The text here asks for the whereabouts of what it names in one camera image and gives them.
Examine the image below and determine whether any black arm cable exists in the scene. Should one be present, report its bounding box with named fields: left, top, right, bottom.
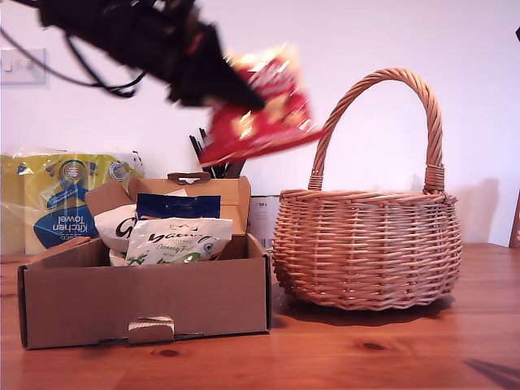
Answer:
left=0, top=26, right=137, bottom=98
left=67, top=34, right=146, bottom=91

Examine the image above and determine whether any dark brown flat handle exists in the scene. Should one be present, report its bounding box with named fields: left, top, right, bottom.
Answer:
left=225, top=160, right=247, bottom=180

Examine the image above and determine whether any blue Terry's chocolate orange bag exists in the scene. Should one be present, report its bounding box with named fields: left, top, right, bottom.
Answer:
left=136, top=193, right=223, bottom=223

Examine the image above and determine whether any red white Maltesers bag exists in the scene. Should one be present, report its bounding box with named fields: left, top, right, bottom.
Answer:
left=198, top=42, right=326, bottom=166

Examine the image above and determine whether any brown cardboard box with lid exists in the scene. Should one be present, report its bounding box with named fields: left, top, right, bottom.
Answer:
left=18, top=172, right=272, bottom=350

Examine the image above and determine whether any wooden chair back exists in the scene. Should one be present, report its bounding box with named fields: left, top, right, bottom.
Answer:
left=509, top=194, right=520, bottom=249

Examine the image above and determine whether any thin black stick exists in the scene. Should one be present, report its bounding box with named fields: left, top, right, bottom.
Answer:
left=198, top=128, right=223, bottom=180
left=188, top=136, right=215, bottom=180

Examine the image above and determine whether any white green Galaxy truffle bag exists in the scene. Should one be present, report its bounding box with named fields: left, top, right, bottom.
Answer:
left=124, top=217, right=235, bottom=267

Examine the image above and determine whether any tin can with flag mark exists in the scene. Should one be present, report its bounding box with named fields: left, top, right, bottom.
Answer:
left=249, top=194, right=281, bottom=249

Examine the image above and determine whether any white wall light switch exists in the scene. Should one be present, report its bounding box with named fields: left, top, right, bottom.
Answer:
left=0, top=48, right=47, bottom=86

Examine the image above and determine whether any yellow kitchen towel pack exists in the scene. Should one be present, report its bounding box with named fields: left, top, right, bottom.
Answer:
left=0, top=148, right=145, bottom=257

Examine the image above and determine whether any white Galaxy cookie bag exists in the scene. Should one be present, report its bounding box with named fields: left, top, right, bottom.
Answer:
left=93, top=204, right=141, bottom=267

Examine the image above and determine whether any woven wicker basket with handle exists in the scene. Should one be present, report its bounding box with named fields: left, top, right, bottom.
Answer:
left=271, top=67, right=464, bottom=312

